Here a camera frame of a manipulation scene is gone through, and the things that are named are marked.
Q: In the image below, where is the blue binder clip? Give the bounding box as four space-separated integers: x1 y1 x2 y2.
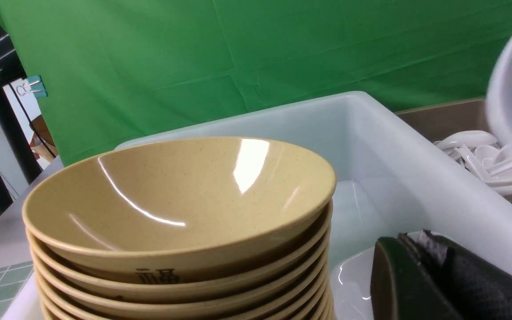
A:
16 76 48 99

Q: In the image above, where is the green backdrop cloth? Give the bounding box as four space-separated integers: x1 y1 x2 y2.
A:
0 0 512 166

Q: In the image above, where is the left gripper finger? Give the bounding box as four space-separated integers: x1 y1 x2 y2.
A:
370 229 512 320

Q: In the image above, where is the stack of white dishes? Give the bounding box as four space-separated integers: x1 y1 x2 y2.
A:
329 231 443 320

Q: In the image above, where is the brown plastic bin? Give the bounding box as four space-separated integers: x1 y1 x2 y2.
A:
396 99 512 203

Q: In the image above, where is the yellow noodle bowl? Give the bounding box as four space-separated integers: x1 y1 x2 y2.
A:
22 136 337 284

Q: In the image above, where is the stack of yellow bowls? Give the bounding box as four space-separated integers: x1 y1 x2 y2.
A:
27 200 334 320

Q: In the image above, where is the large white plastic tub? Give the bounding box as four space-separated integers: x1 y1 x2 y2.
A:
3 91 512 320

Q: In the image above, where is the pile of white spoons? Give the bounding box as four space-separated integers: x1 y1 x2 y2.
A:
433 130 512 196

